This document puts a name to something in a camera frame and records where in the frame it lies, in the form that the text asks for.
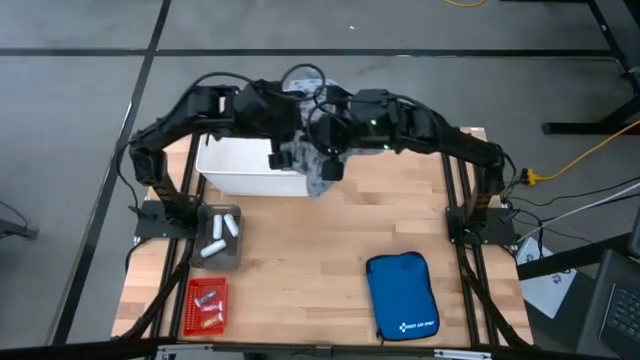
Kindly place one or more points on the black aluminium table frame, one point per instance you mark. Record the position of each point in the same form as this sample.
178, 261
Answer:
448, 185

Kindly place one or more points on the grey patterned cloth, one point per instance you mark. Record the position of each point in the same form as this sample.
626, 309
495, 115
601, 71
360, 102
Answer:
310, 165

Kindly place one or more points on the black desk leg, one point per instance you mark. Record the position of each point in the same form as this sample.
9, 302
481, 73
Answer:
565, 262
575, 128

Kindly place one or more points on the silver metal bracket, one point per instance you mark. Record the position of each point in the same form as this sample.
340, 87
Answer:
185, 352
462, 355

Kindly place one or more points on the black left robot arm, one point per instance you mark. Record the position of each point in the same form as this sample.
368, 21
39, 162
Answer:
165, 127

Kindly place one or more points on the black stand foot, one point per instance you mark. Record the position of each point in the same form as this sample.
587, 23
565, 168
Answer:
20, 231

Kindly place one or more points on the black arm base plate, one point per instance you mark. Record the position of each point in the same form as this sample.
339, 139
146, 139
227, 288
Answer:
500, 233
150, 226

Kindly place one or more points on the black laptop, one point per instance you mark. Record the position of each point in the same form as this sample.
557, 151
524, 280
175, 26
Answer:
620, 310

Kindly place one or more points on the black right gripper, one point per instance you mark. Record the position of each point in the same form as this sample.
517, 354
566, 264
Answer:
331, 134

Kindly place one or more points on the pink bottle with white cap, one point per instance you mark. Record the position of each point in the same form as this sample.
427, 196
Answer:
210, 306

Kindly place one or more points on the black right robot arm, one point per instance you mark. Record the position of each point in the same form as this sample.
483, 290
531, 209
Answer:
450, 142

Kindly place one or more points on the dark translucent plastic bin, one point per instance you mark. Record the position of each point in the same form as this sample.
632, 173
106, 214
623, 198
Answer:
232, 252

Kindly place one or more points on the white box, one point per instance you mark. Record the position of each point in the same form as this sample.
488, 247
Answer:
545, 290

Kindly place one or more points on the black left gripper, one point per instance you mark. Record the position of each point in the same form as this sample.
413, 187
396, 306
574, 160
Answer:
270, 115

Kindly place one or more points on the black overhead frame bar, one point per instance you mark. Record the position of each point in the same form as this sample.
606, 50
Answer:
75, 350

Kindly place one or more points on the small yellow bottle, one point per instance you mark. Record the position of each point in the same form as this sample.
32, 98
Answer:
212, 320

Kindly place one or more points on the white perforated plastic basket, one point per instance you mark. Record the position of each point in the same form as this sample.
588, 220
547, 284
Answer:
240, 165

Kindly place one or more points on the red mesh plastic basket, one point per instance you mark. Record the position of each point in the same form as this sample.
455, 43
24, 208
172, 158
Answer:
205, 330

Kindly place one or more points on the blue first aid pouch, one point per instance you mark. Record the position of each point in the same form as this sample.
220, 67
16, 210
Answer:
402, 295

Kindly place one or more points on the white gauze roll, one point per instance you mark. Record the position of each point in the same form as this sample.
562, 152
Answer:
213, 248

